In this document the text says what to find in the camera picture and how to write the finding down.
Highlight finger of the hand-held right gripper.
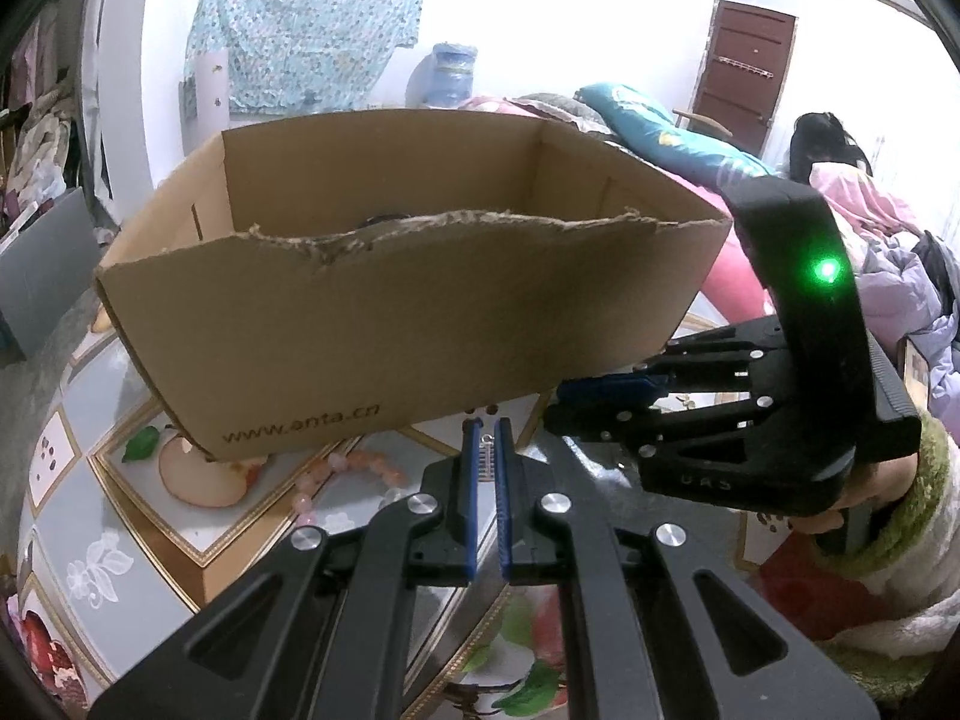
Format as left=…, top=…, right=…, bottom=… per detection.
left=544, top=390, right=785, bottom=467
left=559, top=319, right=788, bottom=404

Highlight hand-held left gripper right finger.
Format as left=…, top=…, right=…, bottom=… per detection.
left=491, top=416, right=878, bottom=720

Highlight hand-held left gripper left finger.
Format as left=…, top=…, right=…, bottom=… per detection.
left=86, top=416, right=481, bottom=720

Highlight pink bead bracelet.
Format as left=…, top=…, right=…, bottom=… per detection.
left=292, top=442, right=410, bottom=533

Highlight brown cardboard box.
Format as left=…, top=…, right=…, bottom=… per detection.
left=94, top=109, right=732, bottom=462

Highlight person's right forearm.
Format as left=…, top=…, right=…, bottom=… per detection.
left=757, top=409, right=960, bottom=706

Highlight person's right hand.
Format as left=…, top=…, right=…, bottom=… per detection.
left=799, top=454, right=923, bottom=537

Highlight lavender quilt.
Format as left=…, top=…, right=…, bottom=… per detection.
left=855, top=229, right=960, bottom=361

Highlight red cloth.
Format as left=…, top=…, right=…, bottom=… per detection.
left=757, top=532, right=848, bottom=638

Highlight teal pillow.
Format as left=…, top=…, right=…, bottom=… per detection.
left=581, top=82, right=781, bottom=188

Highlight wooden chair back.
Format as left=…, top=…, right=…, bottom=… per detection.
left=673, top=109, right=732, bottom=137

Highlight grey blanket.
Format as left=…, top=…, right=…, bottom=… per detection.
left=517, top=92, right=616, bottom=136

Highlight brown wooden door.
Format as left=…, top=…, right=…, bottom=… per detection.
left=690, top=0, right=797, bottom=155

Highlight blue water jug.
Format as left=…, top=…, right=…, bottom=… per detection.
left=427, top=43, right=479, bottom=107

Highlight fruit printed bedsheet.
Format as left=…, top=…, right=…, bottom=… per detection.
left=15, top=307, right=751, bottom=720

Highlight white narrow cabinet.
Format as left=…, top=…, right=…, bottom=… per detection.
left=178, top=47, right=230, bottom=134

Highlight grey storage box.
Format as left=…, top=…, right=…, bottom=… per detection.
left=0, top=187, right=102, bottom=361

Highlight light blue hanging cloth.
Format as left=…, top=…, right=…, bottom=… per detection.
left=184, top=0, right=428, bottom=113

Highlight hanging clothes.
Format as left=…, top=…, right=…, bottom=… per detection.
left=0, top=7, right=83, bottom=218

